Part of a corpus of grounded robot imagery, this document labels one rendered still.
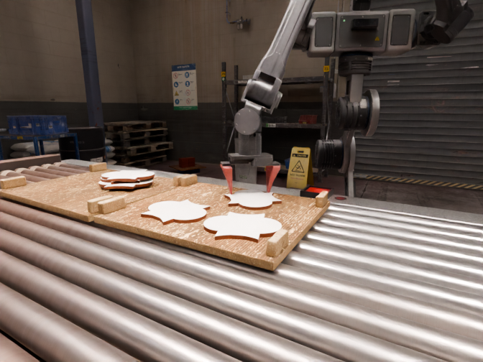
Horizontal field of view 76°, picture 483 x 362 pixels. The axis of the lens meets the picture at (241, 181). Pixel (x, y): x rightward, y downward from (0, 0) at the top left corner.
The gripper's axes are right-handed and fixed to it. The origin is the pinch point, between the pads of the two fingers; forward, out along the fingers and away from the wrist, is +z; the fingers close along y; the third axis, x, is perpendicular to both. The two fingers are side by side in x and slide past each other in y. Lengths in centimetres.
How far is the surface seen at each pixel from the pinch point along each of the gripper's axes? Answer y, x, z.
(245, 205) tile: -3.1, -9.6, 1.2
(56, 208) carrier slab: -45.4, -0.1, 2.2
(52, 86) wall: -230, 521, -75
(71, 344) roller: -28, -44, 5
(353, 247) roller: 12.9, -27.7, 4.9
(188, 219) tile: -15.8, -16.3, 1.5
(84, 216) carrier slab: -37.5, -7.0, 2.4
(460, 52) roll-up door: 359, 305, -106
